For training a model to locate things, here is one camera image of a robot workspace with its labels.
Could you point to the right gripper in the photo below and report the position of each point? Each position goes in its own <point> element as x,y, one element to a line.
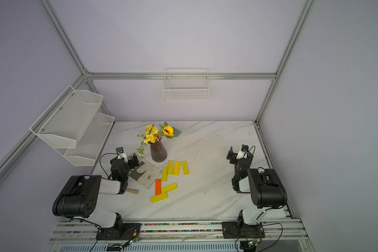
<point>232,156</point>

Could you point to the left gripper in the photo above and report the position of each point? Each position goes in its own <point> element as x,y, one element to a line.
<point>130,161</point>

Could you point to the white grey work glove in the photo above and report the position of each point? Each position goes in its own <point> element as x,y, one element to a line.
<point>145,174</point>

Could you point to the orange building block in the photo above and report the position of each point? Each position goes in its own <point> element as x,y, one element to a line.
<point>158,190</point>

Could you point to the yellow building block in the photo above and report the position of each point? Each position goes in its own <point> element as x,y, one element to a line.
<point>164,174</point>
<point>170,167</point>
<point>169,188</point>
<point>185,168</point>
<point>176,169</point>
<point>158,197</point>

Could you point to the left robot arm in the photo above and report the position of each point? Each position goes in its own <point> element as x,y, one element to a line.
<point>78,200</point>

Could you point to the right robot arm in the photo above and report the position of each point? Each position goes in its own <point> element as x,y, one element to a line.
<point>263,185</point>

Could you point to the purple ribbed glass vase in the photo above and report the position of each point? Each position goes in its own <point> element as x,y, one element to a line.
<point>158,152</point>

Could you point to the yellow artificial flower bouquet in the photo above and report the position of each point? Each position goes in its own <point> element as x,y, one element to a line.
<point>155,134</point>

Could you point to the white two-tier mesh shelf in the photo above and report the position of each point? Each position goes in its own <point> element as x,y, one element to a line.
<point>75,127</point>

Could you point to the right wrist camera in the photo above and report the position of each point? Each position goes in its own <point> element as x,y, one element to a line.
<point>243,152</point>

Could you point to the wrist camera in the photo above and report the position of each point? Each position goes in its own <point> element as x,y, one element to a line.
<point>121,154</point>
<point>243,152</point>

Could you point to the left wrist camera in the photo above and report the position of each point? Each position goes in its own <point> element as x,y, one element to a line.
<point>121,154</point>

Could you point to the blue trowel wooden handle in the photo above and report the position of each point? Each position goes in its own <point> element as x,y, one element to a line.
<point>133,191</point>

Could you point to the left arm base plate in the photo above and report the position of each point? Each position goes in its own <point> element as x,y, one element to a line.
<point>128,231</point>

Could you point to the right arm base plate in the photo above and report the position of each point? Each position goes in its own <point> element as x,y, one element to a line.
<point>233,230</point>

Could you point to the white wire wall basket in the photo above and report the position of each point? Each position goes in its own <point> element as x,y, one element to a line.
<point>186,84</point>

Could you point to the aluminium mounting rail base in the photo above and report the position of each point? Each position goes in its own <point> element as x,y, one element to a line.
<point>281,235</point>

